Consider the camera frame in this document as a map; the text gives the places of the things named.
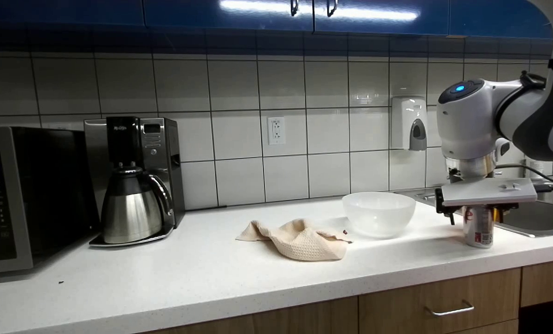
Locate silver drink can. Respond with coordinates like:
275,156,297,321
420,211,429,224
462,206,494,247

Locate white wall outlet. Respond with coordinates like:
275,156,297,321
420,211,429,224
268,117,288,145

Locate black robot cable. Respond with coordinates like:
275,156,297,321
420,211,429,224
496,161,553,191

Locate white wall soap dispenser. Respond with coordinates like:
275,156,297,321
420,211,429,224
390,98,427,150

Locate wooden lower cabinets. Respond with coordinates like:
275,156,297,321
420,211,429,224
152,262,553,334

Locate beige crumpled cloth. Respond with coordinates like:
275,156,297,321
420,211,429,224
238,219,351,262

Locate blue upper cabinets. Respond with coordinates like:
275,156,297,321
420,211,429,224
0,0,553,39

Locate black coffee maker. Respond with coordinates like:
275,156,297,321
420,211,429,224
84,117,186,249

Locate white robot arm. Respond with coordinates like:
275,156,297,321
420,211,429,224
438,0,553,208

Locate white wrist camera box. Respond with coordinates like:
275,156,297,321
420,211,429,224
442,178,538,206

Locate steel coffee carafe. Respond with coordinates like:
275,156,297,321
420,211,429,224
102,167,175,247

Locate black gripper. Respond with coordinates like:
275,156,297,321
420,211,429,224
435,187,516,223

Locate black microwave oven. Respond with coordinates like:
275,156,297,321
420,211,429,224
0,126,101,275

